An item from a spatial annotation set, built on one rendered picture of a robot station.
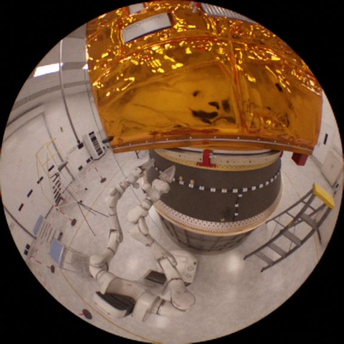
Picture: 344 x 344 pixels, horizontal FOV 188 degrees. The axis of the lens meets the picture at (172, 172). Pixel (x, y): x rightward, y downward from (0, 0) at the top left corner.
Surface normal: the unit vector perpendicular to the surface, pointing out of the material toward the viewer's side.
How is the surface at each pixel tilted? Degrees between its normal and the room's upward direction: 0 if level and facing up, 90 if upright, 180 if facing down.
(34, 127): 90
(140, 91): 88
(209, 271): 0
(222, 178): 62
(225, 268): 0
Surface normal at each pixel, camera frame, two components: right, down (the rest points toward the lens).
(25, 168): 0.96, -0.01
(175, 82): -0.22, 0.59
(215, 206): -0.36, 0.19
